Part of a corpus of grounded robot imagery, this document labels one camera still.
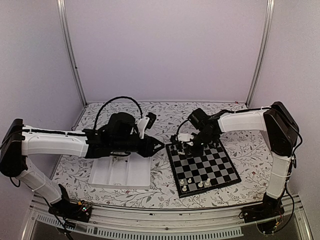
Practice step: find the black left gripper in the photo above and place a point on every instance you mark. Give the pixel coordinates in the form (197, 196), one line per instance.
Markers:
(149, 143)

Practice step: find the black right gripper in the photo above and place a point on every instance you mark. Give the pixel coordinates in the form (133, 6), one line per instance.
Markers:
(197, 153)

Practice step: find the white plastic tray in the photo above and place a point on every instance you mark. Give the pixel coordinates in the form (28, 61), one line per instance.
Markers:
(132, 172)

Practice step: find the black white chessboard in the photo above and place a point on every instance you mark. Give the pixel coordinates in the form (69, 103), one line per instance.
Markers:
(213, 163)

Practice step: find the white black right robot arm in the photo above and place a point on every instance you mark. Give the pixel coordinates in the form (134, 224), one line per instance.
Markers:
(277, 126)

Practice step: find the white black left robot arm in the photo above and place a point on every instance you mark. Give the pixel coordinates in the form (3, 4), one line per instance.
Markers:
(21, 141)

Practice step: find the floral patterned table mat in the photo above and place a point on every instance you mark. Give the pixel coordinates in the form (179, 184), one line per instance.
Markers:
(247, 150)

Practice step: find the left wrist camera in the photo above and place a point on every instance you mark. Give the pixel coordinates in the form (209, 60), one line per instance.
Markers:
(146, 122)

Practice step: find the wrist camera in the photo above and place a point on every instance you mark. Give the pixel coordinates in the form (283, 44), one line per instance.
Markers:
(182, 138)
(146, 122)

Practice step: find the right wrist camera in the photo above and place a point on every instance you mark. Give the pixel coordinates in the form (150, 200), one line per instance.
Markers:
(182, 138)

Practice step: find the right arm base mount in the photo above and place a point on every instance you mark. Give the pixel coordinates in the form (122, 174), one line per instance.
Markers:
(269, 208)

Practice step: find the aluminium front rail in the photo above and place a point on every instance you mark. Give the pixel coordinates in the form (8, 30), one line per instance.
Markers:
(110, 222)

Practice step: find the right aluminium frame post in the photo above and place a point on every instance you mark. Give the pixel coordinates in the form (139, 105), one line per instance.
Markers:
(267, 24)

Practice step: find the aluminium frame post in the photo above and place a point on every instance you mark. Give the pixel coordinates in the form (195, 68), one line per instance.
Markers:
(267, 24)
(61, 7)

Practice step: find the left aluminium frame post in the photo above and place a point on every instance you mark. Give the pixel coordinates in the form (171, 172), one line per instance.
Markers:
(61, 7)

